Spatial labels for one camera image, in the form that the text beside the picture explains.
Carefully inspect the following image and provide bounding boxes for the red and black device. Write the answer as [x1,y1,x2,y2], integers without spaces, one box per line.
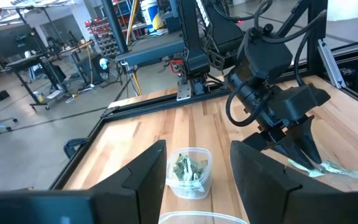
[170,59,185,75]

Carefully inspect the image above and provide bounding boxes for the black computer tower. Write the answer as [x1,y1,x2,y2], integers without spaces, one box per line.
[75,52,106,85]

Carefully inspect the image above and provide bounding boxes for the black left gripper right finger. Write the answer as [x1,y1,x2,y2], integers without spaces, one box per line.
[229,139,336,224]

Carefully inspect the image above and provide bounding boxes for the black pole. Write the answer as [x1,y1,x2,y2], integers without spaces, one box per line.
[100,0,129,54]

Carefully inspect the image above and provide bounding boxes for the black rolling desk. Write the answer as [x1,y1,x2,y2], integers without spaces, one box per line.
[6,40,71,111]

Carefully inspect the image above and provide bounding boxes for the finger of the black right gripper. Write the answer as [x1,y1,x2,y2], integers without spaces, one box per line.
[272,135,316,171]
[286,115,323,166]

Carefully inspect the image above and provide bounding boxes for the white paper on desk base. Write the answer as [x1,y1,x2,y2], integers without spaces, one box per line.
[46,90,63,101]

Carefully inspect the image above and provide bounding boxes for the yellow extension cord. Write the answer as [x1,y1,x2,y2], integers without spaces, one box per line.
[131,70,144,96]

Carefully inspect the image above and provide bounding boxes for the dark grey desk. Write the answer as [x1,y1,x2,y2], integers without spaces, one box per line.
[116,30,188,67]

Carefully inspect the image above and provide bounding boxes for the large clear plastic container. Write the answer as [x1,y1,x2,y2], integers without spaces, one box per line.
[158,210,249,224]

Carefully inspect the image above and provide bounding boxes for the black monitor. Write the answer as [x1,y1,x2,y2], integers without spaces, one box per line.
[0,24,42,58]

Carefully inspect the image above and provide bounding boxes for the silver aluminium bar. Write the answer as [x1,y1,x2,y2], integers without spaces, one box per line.
[317,39,347,90]

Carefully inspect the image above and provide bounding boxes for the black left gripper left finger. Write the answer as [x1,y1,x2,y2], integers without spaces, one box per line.
[88,139,168,224]

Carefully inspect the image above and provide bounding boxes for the bills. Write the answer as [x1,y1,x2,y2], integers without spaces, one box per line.
[172,154,192,181]

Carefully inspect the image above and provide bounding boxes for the black aluminium table frame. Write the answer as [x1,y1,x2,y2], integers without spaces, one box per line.
[48,0,358,190]

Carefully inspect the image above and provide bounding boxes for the white and blue bucket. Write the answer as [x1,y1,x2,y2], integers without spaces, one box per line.
[140,0,165,34]

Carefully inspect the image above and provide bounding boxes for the red parts bin rack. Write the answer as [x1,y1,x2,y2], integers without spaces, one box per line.
[84,17,119,58]

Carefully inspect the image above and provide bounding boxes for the bill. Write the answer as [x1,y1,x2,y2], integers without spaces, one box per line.
[287,157,358,179]

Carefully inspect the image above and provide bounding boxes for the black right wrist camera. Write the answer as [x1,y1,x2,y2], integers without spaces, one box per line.
[237,27,294,83]

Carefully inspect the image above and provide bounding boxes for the white round column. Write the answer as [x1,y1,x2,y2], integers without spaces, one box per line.
[326,0,358,22]

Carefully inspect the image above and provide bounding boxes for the dark frame clamp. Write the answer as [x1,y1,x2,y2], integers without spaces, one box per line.
[63,138,90,160]

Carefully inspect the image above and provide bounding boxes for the black right camera cable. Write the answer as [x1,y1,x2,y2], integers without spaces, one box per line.
[225,86,270,127]

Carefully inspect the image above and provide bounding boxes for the small clear plastic container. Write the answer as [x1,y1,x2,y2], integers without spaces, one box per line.
[165,147,213,200]

